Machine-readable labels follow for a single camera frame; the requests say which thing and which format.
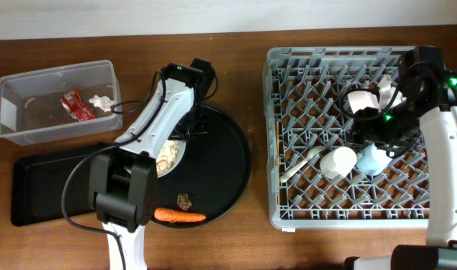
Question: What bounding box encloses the grey plate with food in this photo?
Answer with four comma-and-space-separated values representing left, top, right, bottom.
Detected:
156, 140, 186, 178

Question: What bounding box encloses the light blue cup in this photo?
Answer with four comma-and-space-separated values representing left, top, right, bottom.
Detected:
356, 143, 392, 176

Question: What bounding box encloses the white paper cup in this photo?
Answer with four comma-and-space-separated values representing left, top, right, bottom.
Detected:
320, 146, 357, 179

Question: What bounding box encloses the brown food scrap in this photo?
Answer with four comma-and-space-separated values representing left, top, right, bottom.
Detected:
177, 193, 192, 212

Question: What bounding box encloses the wooden chopstick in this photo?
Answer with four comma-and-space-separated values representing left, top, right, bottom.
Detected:
275, 121, 280, 171

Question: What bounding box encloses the white plastic fork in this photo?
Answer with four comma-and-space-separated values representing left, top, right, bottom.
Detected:
280, 145, 325, 183

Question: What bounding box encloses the orange carrot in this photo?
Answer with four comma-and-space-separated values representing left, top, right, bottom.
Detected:
154, 208, 206, 223

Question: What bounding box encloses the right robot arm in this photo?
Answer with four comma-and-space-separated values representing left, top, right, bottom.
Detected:
343, 46, 457, 269

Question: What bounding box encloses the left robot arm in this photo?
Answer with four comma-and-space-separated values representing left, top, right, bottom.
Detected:
62, 58, 218, 269

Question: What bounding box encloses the grey dishwasher rack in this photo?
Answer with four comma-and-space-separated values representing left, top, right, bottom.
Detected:
263, 46, 457, 230

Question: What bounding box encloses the round black tray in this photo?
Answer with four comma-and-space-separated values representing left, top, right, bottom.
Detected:
152, 106, 251, 229

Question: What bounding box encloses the crumpled white tissue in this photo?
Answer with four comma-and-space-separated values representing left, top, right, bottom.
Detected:
89, 95, 115, 113

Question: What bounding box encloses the red crumpled wrapper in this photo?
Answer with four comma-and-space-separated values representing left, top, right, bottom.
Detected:
61, 89, 96, 122

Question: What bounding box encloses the clear plastic bin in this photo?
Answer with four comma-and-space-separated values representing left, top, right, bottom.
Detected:
0, 60, 123, 146

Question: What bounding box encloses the black rectangular tray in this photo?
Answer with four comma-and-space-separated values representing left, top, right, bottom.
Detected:
11, 143, 105, 227

